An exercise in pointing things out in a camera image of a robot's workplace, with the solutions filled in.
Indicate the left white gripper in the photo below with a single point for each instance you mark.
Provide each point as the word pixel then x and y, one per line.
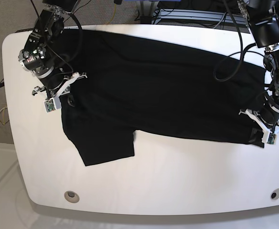
pixel 267 118

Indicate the left table grommet hole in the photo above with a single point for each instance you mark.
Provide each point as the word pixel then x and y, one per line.
pixel 71 197

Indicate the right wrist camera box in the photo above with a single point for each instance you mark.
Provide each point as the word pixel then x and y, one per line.
pixel 52 104

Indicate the black T-shirt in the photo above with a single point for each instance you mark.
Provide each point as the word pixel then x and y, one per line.
pixel 157 87

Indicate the right table grommet hole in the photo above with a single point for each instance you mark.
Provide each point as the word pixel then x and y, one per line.
pixel 275 194

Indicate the table grommet hole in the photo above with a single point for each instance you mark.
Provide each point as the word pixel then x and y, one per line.
pixel 275 194
pixel 71 197

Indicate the aluminium frame rail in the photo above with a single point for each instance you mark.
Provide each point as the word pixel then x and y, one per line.
pixel 151 12

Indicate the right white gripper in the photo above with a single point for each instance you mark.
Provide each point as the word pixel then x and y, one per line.
pixel 57 85

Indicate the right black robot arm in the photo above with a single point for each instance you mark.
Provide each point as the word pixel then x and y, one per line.
pixel 38 57

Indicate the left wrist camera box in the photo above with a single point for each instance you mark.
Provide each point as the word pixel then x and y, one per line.
pixel 269 138

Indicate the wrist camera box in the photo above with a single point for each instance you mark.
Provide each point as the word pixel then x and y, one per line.
pixel 52 104
pixel 269 138

